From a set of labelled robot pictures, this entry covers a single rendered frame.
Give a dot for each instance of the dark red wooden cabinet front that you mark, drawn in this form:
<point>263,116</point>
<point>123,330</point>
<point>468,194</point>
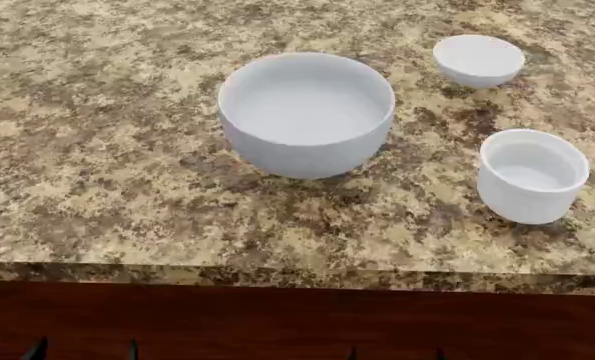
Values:
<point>297,322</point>

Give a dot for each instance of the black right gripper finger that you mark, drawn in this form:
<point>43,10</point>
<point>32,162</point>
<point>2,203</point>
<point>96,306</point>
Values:
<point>353,355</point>
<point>442,355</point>

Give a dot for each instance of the large white ceramic bowl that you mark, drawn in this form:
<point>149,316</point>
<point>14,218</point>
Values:
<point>304,112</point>

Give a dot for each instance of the small white shallow bowl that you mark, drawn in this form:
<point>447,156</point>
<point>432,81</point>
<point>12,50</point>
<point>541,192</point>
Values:
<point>477,60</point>

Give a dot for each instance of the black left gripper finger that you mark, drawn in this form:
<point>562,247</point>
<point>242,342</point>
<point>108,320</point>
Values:
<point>132,353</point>
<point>39,352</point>

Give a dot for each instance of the medium white straight-sided bowl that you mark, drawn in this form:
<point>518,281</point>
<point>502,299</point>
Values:
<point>527,195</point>

